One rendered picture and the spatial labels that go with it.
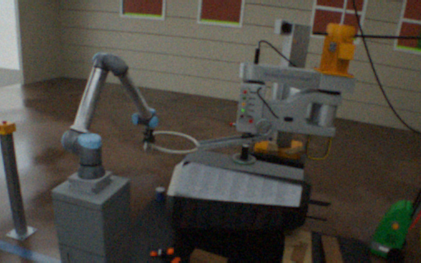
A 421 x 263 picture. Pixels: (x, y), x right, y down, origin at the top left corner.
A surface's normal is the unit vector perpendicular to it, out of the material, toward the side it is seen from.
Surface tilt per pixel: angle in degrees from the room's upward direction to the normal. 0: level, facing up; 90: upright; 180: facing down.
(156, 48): 90
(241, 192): 45
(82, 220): 90
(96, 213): 90
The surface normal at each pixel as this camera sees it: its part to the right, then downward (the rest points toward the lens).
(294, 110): 0.00, 0.38
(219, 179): -0.04, -0.40
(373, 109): -0.22, 0.35
